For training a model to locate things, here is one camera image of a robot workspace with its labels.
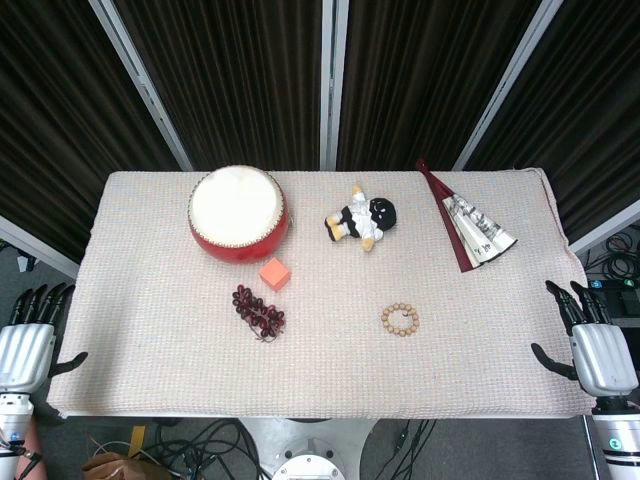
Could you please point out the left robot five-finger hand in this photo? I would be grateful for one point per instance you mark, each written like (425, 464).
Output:
(25, 350)

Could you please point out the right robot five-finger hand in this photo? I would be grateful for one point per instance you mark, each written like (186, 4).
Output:
(600, 355)

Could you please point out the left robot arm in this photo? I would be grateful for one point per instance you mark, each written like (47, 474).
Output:
(12, 425)

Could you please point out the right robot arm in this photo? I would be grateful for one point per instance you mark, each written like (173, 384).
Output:
(620, 435)

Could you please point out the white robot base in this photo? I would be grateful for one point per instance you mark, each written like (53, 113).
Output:
(310, 465)

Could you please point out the black electronics box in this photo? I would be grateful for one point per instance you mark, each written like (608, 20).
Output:
(620, 300)

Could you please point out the brown paper bag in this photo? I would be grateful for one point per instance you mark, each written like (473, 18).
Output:
(120, 467)

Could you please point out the folding paper fan red guards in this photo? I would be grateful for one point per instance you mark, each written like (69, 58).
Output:
(475, 225)

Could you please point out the black pleated curtain panel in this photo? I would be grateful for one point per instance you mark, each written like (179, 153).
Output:
(60, 125)
(235, 85)
(595, 125)
(425, 85)

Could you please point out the dark red grape bunch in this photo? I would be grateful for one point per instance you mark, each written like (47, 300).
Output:
(257, 310)

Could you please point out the red drum with white skin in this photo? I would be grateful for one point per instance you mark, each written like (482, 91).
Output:
(235, 210)

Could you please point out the pink cube block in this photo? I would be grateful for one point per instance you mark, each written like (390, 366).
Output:
(275, 275)

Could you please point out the black and white plush doll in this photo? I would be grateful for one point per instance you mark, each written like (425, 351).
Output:
(362, 215)

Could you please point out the beige waffle-weave tablecloth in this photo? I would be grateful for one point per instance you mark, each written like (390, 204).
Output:
(320, 370)

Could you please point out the grey metal frame post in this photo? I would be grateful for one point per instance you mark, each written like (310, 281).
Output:
(333, 85)
(607, 227)
(35, 245)
(505, 85)
(142, 85)

